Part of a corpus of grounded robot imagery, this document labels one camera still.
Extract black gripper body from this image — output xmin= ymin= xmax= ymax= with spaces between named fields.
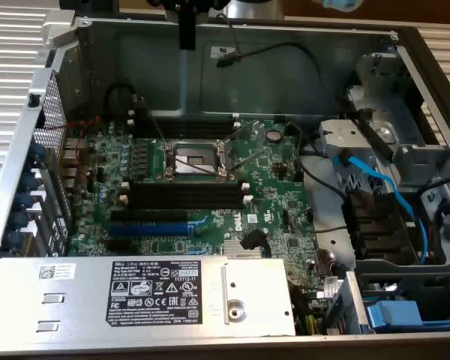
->
xmin=146 ymin=0 xmax=219 ymax=12

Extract RAM slot white latches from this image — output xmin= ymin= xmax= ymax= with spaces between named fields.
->
xmin=120 ymin=181 xmax=251 ymax=191
xmin=118 ymin=193 xmax=254 ymax=205
xmin=134 ymin=124 xmax=242 ymax=134
xmin=127 ymin=109 xmax=237 ymax=120

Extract thin metal locking lever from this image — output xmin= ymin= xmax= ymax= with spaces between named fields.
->
xmin=141 ymin=96 xmax=168 ymax=143
xmin=228 ymin=146 xmax=266 ymax=173

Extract silver open PC case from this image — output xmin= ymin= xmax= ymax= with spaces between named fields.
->
xmin=0 ymin=14 xmax=450 ymax=356

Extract silver aluminium corner block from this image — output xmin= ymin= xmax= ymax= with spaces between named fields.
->
xmin=40 ymin=10 xmax=79 ymax=49

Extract CPU socket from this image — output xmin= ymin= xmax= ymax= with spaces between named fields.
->
xmin=162 ymin=137 xmax=229 ymax=185

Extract metal rear port block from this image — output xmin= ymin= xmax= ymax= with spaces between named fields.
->
xmin=59 ymin=137 xmax=89 ymax=192

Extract green Dell motherboard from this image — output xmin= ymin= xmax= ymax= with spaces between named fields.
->
xmin=65 ymin=118 xmax=348 ymax=335

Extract grey metal disk bay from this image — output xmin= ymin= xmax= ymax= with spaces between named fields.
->
xmin=317 ymin=52 xmax=450 ymax=263

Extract long black expansion slot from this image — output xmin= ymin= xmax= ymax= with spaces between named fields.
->
xmin=109 ymin=208 xmax=189 ymax=224

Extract blue slot retention clip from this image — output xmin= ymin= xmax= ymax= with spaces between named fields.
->
xmin=13 ymin=190 xmax=35 ymax=211
xmin=9 ymin=210 xmax=29 ymax=230
xmin=20 ymin=170 xmax=41 ymax=191
xmin=28 ymin=142 xmax=48 ymax=162
xmin=3 ymin=230 xmax=23 ymax=251

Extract blue expansion slot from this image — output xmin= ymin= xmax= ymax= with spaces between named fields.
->
xmin=107 ymin=222 xmax=191 ymax=238

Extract silver finned chipset heatsink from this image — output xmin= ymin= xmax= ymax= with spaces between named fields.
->
xmin=223 ymin=239 xmax=266 ymax=260

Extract short black expansion slot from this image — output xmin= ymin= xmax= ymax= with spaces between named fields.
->
xmin=105 ymin=238 xmax=132 ymax=253

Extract silver power supply unit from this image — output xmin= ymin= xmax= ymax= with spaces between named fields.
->
xmin=0 ymin=256 xmax=298 ymax=338

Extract dark grey disk bay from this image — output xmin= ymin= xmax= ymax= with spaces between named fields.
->
xmin=354 ymin=258 xmax=450 ymax=335

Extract blue plastic bay latch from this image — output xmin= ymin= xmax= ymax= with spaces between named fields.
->
xmin=364 ymin=298 xmax=450 ymax=334

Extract thin black wire with plug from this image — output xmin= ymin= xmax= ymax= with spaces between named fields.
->
xmin=214 ymin=13 xmax=341 ymax=113

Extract black looped wire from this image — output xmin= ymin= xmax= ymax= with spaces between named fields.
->
xmin=103 ymin=81 xmax=137 ymax=113

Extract thin red wire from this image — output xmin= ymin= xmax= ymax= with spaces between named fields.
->
xmin=44 ymin=115 xmax=103 ymax=177

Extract black flat strap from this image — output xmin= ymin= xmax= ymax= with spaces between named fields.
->
xmin=335 ymin=95 xmax=395 ymax=163

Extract thick black wire with plug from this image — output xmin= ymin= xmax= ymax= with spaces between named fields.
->
xmin=240 ymin=227 xmax=267 ymax=251

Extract blue flat SATA wire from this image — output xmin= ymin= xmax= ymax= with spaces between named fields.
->
xmin=331 ymin=148 xmax=431 ymax=266

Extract black ribbed plastic bracket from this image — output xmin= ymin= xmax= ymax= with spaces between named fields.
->
xmin=341 ymin=189 xmax=417 ymax=262

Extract multicolour braided power wire bundle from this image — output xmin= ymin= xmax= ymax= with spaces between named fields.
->
xmin=292 ymin=284 xmax=326 ymax=335

